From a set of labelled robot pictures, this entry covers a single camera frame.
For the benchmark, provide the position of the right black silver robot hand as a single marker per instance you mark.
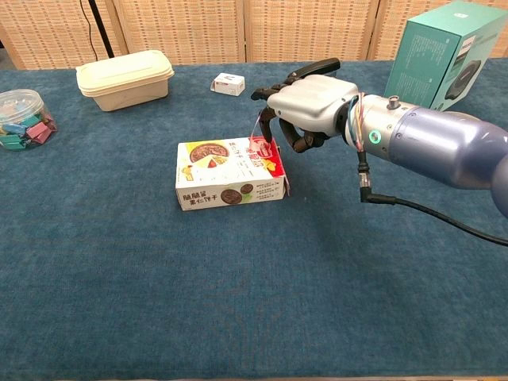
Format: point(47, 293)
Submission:
point(313, 103)

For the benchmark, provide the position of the large teal product box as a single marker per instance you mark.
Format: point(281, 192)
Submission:
point(432, 55)

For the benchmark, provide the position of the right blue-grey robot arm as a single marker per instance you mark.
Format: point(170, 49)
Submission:
point(436, 143)

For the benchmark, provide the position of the blue table mat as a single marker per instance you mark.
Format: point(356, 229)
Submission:
point(254, 278)

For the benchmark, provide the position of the bamboo folding screen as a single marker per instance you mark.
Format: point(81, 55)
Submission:
point(297, 28)

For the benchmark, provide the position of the beige lidded food container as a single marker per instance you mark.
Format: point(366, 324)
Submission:
point(123, 81)

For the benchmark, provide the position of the small white cardboard box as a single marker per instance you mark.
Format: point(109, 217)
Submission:
point(228, 84)

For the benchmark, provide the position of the colourful snack box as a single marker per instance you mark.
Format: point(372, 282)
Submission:
point(222, 178)

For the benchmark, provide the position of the clear jar of binder clips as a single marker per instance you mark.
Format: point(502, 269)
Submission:
point(25, 123)

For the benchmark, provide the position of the black tripod stand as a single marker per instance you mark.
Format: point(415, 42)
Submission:
point(101, 28)

